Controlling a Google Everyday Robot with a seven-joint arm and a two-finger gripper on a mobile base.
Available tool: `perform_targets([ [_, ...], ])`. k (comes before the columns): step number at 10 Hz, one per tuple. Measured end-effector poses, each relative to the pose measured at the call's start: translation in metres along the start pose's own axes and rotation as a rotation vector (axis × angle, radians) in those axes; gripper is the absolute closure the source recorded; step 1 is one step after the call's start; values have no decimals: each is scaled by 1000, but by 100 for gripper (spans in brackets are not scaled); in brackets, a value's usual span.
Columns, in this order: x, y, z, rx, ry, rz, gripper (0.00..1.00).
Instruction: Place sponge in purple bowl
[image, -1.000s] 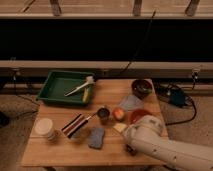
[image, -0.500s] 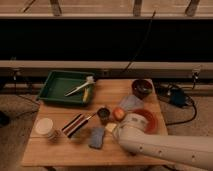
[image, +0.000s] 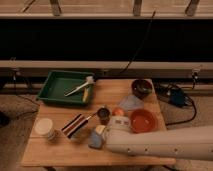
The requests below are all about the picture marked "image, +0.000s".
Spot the white dish brush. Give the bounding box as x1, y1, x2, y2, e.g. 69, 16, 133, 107
64, 76, 95, 97

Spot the white lidded jar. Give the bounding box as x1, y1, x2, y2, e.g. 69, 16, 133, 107
35, 118, 56, 140

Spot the dark purple bowl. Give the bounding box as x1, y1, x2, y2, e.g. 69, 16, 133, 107
131, 79, 153, 99

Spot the orange bowl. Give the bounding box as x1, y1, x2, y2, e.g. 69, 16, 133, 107
130, 109, 158, 133

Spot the blue sponge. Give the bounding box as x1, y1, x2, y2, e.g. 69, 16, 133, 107
88, 125, 106, 149

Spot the small dark cup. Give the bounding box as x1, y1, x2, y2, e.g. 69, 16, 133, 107
97, 108, 110, 125

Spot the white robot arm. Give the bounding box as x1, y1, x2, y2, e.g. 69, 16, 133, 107
105, 116, 213, 161

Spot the grey cloth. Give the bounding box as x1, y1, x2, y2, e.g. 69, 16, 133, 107
118, 94, 143, 111

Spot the black cable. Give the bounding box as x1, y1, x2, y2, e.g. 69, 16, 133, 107
117, 9, 157, 77

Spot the green plastic tray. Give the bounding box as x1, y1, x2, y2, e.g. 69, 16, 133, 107
37, 70, 94, 106

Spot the black power adapter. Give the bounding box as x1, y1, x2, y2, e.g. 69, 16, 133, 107
170, 90, 185, 107

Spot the red apple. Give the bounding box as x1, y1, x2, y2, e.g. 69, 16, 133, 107
112, 107, 125, 116

